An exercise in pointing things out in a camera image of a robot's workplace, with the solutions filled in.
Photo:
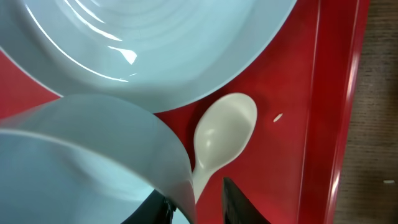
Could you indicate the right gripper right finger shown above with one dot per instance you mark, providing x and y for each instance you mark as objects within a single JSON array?
[{"x": 237, "y": 208}]

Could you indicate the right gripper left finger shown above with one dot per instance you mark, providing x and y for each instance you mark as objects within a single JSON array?
[{"x": 155, "y": 209}]

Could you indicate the white plastic spoon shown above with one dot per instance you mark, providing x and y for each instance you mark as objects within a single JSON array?
[{"x": 221, "y": 135}]

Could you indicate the light blue bowl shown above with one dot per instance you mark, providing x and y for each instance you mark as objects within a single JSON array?
[{"x": 90, "y": 159}]

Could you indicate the large light blue plate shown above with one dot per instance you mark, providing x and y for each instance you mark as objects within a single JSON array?
[{"x": 158, "y": 54}]

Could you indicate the red serving tray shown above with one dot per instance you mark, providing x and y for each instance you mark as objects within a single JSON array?
[{"x": 302, "y": 84}]

